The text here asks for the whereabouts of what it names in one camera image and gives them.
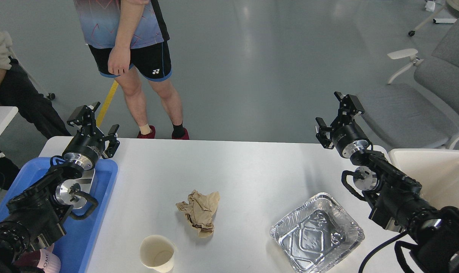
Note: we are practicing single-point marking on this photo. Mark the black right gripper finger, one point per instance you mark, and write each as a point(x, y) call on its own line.
point(321, 126)
point(350, 106)

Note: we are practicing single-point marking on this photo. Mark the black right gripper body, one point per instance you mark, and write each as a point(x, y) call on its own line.
point(346, 136)

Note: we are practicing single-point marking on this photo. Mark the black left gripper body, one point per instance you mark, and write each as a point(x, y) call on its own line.
point(87, 146)

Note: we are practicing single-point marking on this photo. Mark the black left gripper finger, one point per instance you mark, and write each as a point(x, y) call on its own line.
point(112, 133)
point(83, 115)

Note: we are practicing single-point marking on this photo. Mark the pink plastic mug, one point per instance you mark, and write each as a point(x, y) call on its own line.
point(43, 259)

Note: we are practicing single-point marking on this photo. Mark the square stainless steel tray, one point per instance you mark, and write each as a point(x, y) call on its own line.
point(85, 184)

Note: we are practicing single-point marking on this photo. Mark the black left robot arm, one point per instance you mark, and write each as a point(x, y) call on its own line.
point(36, 216)

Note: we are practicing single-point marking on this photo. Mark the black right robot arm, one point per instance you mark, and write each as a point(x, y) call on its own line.
point(430, 235)

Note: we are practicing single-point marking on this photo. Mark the grey office chair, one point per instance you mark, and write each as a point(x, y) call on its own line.
point(405, 117)

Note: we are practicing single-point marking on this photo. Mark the seated person at left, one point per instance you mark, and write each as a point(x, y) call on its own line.
point(17, 90)

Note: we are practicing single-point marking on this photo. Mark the standing person in shorts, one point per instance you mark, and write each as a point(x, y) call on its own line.
point(129, 38)

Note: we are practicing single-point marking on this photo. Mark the aluminium foil tray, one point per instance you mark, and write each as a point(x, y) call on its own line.
point(317, 235)

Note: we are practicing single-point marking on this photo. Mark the cream waste bin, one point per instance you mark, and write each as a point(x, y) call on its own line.
point(437, 171)

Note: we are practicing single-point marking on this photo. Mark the blue plastic bin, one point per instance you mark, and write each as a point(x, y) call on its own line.
point(75, 248)

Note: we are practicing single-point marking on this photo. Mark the crumpled brown paper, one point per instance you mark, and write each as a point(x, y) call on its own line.
point(199, 211)

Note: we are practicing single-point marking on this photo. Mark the cream paper cup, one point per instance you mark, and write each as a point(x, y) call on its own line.
point(157, 253)

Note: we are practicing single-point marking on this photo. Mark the white chair base far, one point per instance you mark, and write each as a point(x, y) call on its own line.
point(434, 17)

